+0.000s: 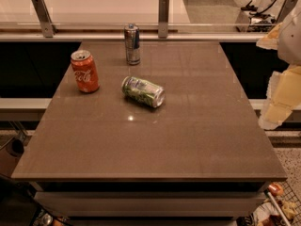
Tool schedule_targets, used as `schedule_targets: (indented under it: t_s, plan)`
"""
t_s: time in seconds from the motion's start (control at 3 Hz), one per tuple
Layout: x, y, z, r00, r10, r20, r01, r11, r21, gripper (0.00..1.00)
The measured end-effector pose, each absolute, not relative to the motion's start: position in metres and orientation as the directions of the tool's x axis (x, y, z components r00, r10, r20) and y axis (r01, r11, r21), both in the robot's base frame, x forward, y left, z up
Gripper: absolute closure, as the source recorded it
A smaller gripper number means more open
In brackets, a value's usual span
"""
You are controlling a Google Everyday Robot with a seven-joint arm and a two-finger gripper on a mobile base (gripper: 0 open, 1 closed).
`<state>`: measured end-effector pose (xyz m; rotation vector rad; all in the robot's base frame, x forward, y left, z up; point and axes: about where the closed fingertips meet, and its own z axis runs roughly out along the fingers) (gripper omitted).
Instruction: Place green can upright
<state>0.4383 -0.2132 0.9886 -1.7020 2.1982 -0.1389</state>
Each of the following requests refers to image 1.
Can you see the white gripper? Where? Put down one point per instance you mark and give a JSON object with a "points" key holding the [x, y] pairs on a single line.
{"points": [[291, 41]]}

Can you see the green soda can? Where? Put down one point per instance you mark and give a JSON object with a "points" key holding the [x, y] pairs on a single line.
{"points": [[143, 91]]}

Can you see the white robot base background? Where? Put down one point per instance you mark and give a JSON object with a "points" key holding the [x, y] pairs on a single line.
{"points": [[256, 19]]}

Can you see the silver blue energy drink can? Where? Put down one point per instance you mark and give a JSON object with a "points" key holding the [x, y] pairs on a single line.
{"points": [[131, 38]]}

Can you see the red Coca-Cola can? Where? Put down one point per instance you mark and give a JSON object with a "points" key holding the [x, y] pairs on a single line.
{"points": [[85, 71]]}

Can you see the glass railing panel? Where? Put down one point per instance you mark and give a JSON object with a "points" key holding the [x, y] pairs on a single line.
{"points": [[210, 14]]}

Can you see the right metal glass bracket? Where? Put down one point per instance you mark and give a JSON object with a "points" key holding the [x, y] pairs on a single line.
{"points": [[286, 8]]}

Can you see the metal glass bracket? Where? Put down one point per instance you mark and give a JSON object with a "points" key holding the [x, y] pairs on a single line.
{"points": [[286, 8], [47, 27], [163, 13]]}

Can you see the middle metal glass bracket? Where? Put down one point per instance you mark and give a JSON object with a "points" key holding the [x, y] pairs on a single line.
{"points": [[163, 13]]}

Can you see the wire basket with items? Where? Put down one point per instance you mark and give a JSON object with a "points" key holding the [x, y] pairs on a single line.
{"points": [[280, 208]]}

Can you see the left metal glass bracket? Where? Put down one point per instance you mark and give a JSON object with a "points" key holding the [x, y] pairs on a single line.
{"points": [[47, 27]]}

